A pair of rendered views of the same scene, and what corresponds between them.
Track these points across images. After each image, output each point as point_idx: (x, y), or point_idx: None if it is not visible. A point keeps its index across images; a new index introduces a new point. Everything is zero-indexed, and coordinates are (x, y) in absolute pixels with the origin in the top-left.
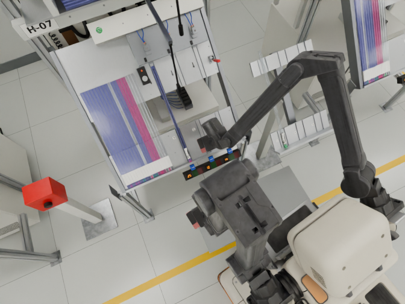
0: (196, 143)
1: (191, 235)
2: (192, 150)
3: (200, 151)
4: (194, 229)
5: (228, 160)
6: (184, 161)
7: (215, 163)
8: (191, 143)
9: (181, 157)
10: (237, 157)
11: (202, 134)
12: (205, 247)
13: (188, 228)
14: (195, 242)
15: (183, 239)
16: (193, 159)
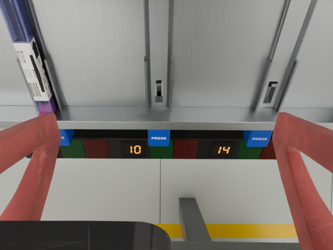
0: (104, 37)
1: (82, 181)
2: (74, 66)
3: (116, 87)
4: (92, 172)
5: (230, 155)
6: (18, 98)
7: (170, 148)
8: (74, 26)
9: (5, 76)
10: (272, 157)
11: (161, 5)
12: (98, 214)
13: (83, 165)
14: (83, 198)
15: (63, 181)
16: (72, 106)
